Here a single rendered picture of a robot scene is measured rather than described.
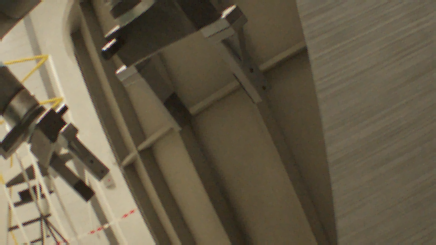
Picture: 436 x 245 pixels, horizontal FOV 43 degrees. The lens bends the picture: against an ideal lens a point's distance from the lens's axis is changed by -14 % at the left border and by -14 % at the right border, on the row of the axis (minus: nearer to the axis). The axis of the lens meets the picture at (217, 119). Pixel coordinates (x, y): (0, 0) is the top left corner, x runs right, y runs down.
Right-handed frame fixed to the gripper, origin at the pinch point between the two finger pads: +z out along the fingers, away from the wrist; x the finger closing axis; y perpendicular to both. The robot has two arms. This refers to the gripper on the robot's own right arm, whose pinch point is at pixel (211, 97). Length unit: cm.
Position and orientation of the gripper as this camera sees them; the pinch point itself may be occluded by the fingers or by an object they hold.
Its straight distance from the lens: 73.4
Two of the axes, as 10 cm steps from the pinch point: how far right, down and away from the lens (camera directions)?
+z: 5.7, 7.7, 2.8
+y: -4.8, 5.9, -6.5
